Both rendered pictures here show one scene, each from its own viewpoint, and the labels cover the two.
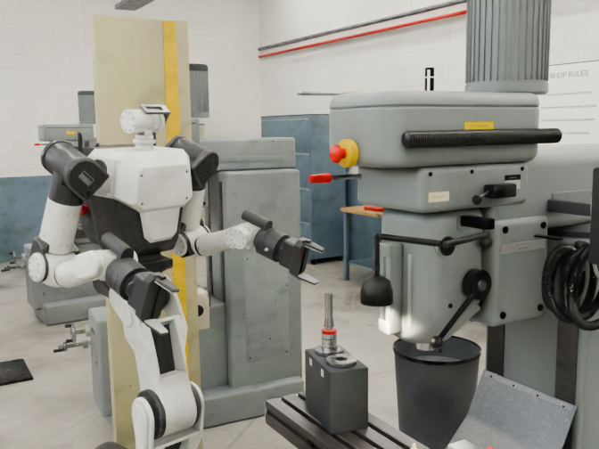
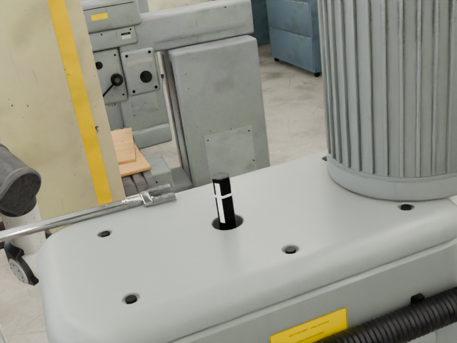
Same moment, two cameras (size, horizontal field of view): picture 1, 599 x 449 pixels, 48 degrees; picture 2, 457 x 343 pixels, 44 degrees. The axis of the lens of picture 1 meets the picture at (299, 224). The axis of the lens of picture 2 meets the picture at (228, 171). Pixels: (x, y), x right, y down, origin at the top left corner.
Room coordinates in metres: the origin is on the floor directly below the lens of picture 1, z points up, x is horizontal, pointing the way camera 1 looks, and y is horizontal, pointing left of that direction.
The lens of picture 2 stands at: (1.01, -0.44, 2.21)
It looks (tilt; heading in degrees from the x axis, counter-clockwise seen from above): 24 degrees down; 12
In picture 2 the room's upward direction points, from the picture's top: 8 degrees counter-clockwise
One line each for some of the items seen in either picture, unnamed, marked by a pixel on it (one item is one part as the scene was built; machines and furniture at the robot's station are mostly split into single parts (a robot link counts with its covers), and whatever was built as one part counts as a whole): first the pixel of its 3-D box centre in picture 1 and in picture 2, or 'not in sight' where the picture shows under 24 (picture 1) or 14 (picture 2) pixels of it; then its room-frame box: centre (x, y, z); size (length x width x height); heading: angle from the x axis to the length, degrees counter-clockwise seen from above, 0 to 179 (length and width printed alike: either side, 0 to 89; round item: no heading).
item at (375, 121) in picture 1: (433, 128); (247, 274); (1.58, -0.32, 1.81); 0.47 x 0.26 x 0.16; 120
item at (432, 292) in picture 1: (428, 271); not in sight; (1.58, -0.31, 1.47); 0.21 x 0.19 x 0.32; 30
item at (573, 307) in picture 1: (570, 281); not in sight; (1.54, -0.64, 1.45); 0.18 x 0.16 x 0.21; 120
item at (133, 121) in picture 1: (142, 125); not in sight; (1.92, 0.44, 1.83); 0.10 x 0.07 x 0.09; 142
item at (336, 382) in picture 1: (335, 385); not in sight; (1.94, -0.10, 1.04); 0.22 x 0.12 x 0.20; 19
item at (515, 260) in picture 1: (486, 262); not in sight; (1.67, -0.47, 1.47); 0.24 x 0.19 x 0.26; 30
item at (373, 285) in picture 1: (376, 289); not in sight; (1.44, -0.17, 1.46); 0.07 x 0.07 x 0.06
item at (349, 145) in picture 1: (347, 153); not in sight; (1.46, -0.11, 1.76); 0.06 x 0.02 x 0.06; 30
